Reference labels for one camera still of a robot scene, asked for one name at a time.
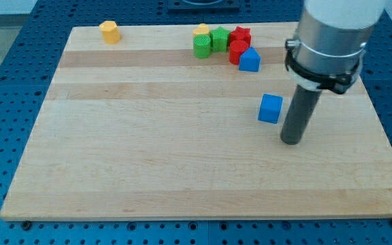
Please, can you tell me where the blue cube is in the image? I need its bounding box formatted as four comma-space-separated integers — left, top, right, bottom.
258, 94, 283, 124

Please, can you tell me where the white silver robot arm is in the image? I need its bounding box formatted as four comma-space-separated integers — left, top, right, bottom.
284, 0, 386, 94

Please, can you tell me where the blue triangle block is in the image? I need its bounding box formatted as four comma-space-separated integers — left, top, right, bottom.
239, 47, 261, 72

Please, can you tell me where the wooden board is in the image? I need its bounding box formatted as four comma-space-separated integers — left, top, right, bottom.
0, 22, 392, 221

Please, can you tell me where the red cylinder block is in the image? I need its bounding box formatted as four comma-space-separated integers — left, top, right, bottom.
229, 40, 249, 65

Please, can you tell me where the green star block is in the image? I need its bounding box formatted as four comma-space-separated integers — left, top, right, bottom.
210, 27, 230, 52

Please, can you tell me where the yellow block behind green cylinder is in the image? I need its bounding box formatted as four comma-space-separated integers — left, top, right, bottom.
193, 23, 210, 37

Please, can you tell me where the red star block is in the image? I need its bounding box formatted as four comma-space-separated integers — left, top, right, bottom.
229, 26, 252, 46

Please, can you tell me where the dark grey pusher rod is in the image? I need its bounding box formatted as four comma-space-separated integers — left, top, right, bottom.
280, 85, 321, 145

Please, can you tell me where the yellow hexagon block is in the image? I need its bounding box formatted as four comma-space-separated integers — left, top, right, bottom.
99, 20, 121, 44

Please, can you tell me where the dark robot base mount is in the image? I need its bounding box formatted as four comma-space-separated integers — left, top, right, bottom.
165, 0, 241, 12

